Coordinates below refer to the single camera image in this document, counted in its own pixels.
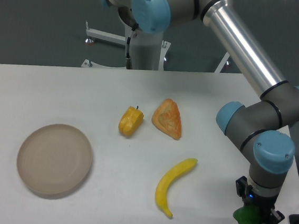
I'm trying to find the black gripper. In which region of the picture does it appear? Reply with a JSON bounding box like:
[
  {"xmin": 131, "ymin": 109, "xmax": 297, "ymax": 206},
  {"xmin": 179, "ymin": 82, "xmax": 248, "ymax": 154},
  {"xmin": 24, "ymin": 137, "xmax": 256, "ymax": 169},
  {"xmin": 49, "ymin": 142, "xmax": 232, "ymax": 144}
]
[{"xmin": 235, "ymin": 176, "xmax": 285, "ymax": 224}]

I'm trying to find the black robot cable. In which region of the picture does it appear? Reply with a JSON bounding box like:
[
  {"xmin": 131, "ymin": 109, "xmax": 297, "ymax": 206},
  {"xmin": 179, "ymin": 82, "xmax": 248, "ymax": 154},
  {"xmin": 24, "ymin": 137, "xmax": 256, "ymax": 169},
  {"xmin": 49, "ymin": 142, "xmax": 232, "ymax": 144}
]
[{"xmin": 123, "ymin": 22, "xmax": 140, "ymax": 70}]

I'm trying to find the yellow toy banana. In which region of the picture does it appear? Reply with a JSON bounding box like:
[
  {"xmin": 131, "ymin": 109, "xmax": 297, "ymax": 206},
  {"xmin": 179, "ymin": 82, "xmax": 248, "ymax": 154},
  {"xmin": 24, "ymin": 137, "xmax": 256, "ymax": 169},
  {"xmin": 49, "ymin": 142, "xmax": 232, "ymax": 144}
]
[{"xmin": 155, "ymin": 158, "xmax": 198, "ymax": 219}]

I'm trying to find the white robot stand frame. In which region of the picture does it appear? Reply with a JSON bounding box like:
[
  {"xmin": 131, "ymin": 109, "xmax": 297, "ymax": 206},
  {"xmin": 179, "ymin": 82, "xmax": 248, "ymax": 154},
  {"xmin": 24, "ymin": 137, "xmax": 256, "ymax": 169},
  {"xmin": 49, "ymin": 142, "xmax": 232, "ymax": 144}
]
[{"xmin": 80, "ymin": 21, "xmax": 234, "ymax": 82}]

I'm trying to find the green toy pepper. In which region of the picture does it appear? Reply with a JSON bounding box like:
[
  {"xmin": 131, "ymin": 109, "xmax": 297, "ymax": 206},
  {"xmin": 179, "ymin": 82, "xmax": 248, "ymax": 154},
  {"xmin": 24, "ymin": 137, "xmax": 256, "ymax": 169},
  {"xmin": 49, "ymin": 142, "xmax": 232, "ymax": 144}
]
[{"xmin": 233, "ymin": 205, "xmax": 263, "ymax": 224}]

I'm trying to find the orange toy pizza slice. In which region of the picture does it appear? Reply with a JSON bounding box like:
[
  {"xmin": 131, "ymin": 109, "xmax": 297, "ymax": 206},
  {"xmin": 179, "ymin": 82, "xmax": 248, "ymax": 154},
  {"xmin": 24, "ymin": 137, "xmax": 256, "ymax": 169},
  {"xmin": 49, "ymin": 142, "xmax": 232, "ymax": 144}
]
[{"xmin": 151, "ymin": 99, "xmax": 182, "ymax": 140}]

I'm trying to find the yellow toy pepper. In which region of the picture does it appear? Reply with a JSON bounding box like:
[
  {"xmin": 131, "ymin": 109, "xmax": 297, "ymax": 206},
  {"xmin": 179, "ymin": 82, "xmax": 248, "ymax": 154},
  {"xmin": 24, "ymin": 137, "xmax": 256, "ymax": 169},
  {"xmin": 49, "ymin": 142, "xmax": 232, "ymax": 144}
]
[{"xmin": 118, "ymin": 105, "xmax": 144, "ymax": 137}]

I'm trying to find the beige round plate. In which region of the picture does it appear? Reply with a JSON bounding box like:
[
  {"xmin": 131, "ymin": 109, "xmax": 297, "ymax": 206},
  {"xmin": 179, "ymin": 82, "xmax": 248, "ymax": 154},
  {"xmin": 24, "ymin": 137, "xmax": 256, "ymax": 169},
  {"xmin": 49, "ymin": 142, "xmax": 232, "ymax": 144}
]
[{"xmin": 16, "ymin": 124, "xmax": 93, "ymax": 199}]

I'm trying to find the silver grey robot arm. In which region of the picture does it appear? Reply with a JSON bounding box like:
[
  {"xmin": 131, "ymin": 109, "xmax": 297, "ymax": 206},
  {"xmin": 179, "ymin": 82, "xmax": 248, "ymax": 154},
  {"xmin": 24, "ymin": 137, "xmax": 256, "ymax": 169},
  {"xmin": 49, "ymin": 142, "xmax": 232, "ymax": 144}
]
[{"xmin": 100, "ymin": 0, "xmax": 299, "ymax": 224}]

